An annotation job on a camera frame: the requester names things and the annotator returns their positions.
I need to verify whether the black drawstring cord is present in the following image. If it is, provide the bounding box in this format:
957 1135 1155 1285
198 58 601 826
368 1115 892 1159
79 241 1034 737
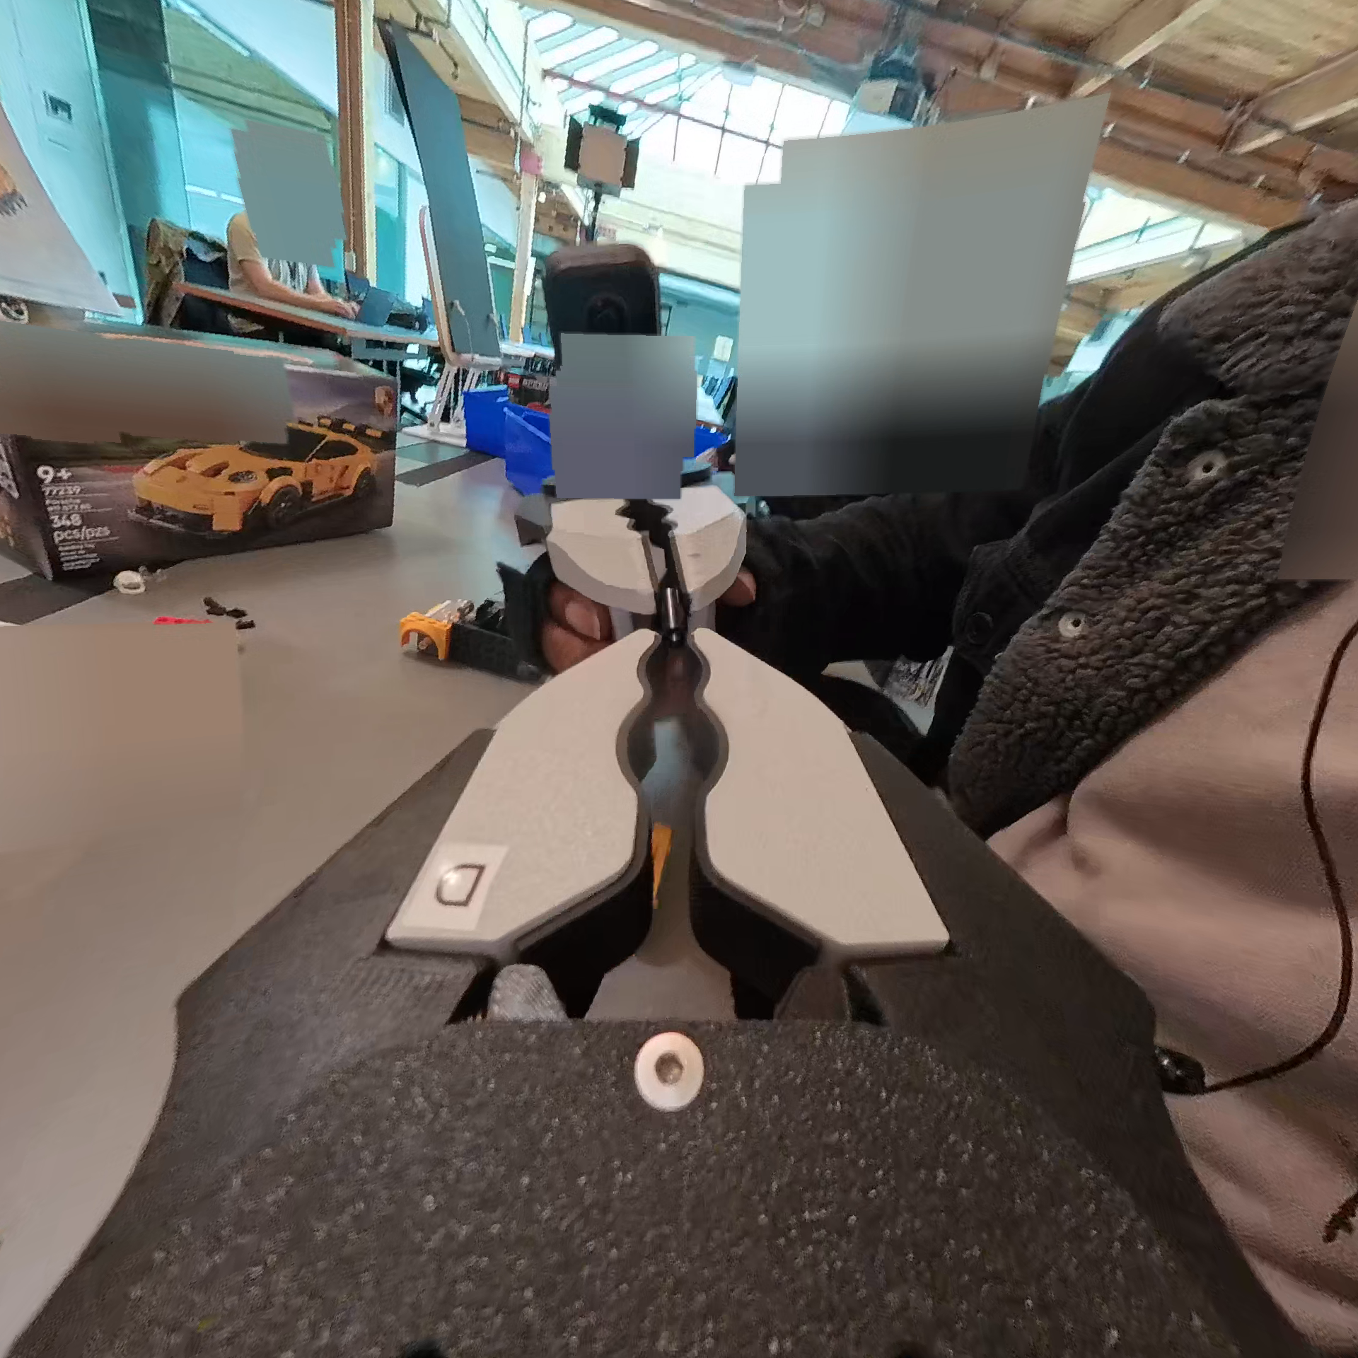
1154 609 1358 1245

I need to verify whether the long office desk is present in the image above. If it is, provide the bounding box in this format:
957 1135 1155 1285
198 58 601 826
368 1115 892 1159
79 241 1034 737
174 281 447 354

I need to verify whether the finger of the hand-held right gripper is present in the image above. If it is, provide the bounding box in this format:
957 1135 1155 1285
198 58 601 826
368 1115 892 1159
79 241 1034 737
543 496 672 629
657 490 748 619

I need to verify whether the large monitor on white stand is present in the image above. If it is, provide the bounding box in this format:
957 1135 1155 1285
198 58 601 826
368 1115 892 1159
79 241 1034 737
378 21 504 441

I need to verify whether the lego instruction booklet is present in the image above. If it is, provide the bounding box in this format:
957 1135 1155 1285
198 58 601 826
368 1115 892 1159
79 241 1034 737
0 100 119 313

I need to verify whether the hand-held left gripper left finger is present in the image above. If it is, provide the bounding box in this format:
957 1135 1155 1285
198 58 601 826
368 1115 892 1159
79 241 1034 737
384 627 666 957

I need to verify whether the black orange lego chassis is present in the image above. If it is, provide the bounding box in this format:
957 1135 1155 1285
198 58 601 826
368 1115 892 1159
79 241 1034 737
399 596 548 680

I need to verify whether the blue storage bin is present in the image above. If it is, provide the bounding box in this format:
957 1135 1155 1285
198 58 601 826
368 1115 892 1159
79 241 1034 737
462 385 512 459
502 402 554 496

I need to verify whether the camouflage jacket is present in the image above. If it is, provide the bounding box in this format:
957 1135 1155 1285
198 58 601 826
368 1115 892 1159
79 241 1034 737
142 216 232 333

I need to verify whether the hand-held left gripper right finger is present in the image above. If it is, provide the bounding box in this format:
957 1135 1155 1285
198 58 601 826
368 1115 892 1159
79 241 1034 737
682 627 950 957

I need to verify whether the lego set box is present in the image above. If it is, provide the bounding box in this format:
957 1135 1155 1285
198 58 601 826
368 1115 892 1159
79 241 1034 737
0 344 400 583

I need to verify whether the person's right hand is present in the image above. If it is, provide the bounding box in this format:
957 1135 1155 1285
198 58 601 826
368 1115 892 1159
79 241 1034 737
538 570 758 672

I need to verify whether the studio light panel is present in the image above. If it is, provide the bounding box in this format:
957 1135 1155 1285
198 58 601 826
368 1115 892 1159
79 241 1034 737
562 103 640 250

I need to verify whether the beige hooded sweatshirt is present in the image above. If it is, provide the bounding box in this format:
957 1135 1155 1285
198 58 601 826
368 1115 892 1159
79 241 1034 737
986 588 1358 1358

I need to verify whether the person's right forearm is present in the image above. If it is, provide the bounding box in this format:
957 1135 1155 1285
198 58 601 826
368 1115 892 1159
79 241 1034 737
737 482 1062 680

